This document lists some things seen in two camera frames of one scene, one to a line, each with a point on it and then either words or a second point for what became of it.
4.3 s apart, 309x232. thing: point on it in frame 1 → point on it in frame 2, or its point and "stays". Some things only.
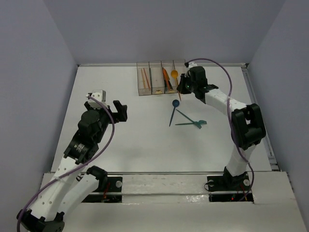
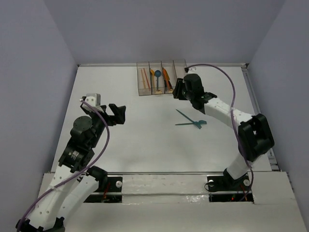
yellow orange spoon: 174,73 → 152,73
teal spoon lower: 200,122 stays
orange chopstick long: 144,70 stays
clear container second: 157,78 stays
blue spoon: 175,103 → 157,73
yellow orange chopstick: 144,81 stays
